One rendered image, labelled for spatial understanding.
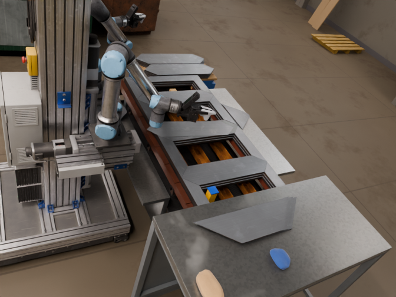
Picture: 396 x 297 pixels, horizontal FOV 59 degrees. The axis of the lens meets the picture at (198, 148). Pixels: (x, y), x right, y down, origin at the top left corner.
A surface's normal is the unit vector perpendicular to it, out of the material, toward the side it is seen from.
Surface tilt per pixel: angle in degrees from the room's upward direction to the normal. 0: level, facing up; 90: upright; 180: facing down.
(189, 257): 0
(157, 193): 0
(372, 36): 90
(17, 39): 90
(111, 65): 83
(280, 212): 0
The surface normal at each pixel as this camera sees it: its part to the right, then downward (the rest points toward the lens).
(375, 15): -0.88, 0.11
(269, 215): 0.25, -0.73
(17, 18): 0.39, 0.67
